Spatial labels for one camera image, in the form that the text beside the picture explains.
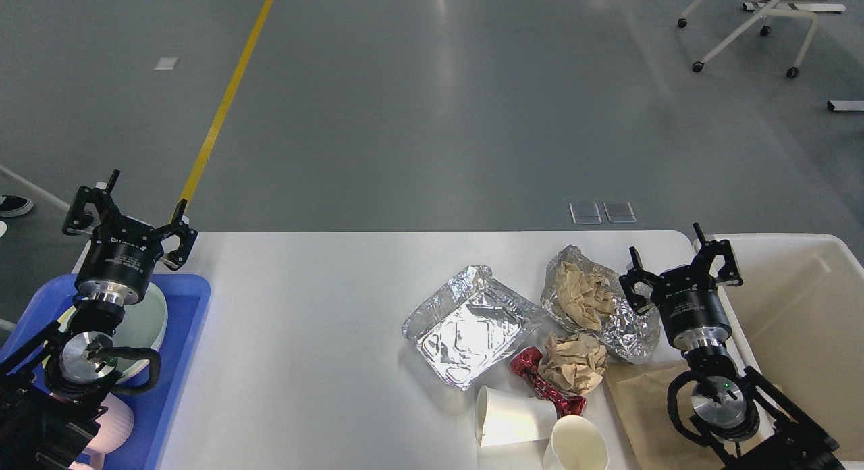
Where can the white metal bar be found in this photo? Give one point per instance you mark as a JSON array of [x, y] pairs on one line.
[[837, 106]]

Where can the red foil wrapper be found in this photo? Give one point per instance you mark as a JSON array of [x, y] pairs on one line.
[[526, 366]]

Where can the white chair leg left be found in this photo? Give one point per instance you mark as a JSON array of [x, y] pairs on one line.
[[15, 206]]

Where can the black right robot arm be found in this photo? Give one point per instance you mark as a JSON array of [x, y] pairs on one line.
[[738, 413]]

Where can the crumpled brown paper ball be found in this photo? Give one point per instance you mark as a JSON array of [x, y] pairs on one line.
[[575, 364]]

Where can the mint green plate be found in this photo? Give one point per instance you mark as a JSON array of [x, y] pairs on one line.
[[144, 326]]

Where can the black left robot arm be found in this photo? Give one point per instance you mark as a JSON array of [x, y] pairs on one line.
[[55, 385]]

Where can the right floor socket cover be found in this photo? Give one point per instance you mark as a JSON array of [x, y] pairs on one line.
[[620, 212]]

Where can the lying white paper cup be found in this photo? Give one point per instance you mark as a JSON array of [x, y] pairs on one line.
[[502, 418]]

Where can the crumpled aluminium foil tray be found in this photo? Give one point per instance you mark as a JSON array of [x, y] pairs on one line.
[[628, 335]]

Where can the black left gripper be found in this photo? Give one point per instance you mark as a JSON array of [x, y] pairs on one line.
[[121, 264]]

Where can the beige plastic bin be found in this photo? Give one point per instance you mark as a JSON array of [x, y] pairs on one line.
[[800, 309]]

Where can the pink ribbed mug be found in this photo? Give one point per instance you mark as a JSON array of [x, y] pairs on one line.
[[116, 425]]

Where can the flat aluminium foil tray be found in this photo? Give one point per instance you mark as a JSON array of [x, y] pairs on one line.
[[471, 323]]

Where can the left floor socket cover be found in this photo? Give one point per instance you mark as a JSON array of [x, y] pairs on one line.
[[585, 213]]

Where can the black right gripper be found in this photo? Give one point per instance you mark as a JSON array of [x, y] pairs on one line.
[[690, 308]]

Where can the floor socket cover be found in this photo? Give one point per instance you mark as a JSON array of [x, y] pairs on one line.
[[585, 213], [620, 212]]

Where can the crumpled brown paper in foil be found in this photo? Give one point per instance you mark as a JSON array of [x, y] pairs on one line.
[[583, 297]]

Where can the upright white paper cup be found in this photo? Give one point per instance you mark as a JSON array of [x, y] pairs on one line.
[[575, 443]]

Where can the brown paper sheet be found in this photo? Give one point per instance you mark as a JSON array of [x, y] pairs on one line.
[[640, 398]]

